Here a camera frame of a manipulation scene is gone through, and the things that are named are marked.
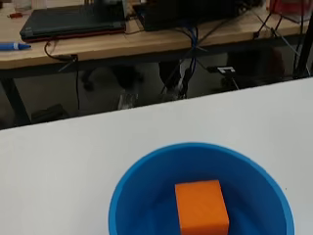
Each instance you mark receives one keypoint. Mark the orange cube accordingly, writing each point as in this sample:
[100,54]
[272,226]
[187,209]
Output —
[201,207]

